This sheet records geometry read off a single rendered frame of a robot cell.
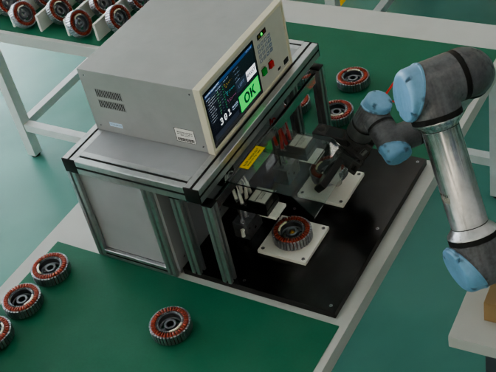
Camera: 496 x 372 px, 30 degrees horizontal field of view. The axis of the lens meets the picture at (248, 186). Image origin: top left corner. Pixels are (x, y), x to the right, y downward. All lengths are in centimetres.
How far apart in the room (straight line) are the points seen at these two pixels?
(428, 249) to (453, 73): 164
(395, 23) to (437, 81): 145
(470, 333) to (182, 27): 109
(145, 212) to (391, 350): 117
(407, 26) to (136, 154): 136
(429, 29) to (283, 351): 149
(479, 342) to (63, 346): 108
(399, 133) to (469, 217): 40
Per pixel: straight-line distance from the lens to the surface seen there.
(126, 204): 252
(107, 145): 252
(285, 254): 254
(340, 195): 269
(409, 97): 202
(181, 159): 239
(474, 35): 337
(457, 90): 206
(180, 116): 236
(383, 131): 242
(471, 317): 239
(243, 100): 245
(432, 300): 343
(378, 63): 326
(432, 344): 330
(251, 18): 250
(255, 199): 251
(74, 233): 286
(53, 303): 267
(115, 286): 264
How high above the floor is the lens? 256
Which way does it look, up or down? 40 degrees down
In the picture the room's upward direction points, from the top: 13 degrees counter-clockwise
